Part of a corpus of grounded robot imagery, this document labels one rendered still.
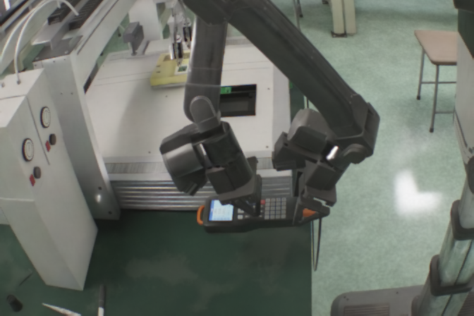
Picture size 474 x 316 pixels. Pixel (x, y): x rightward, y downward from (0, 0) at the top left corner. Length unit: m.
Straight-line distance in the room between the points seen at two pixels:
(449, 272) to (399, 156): 1.52
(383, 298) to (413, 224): 0.68
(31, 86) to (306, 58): 0.53
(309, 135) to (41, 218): 0.54
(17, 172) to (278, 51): 0.52
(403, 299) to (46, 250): 1.13
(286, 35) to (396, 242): 1.56
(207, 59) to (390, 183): 1.69
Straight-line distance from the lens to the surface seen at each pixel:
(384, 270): 2.05
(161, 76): 1.53
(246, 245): 1.16
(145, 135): 1.36
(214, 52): 0.85
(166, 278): 1.12
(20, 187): 0.96
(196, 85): 0.85
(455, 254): 1.11
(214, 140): 0.88
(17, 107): 0.91
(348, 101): 0.80
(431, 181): 2.47
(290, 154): 0.91
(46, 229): 1.01
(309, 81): 0.75
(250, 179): 0.93
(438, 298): 1.23
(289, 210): 1.02
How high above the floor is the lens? 1.60
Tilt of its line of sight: 35 degrees down
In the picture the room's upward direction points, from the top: 7 degrees counter-clockwise
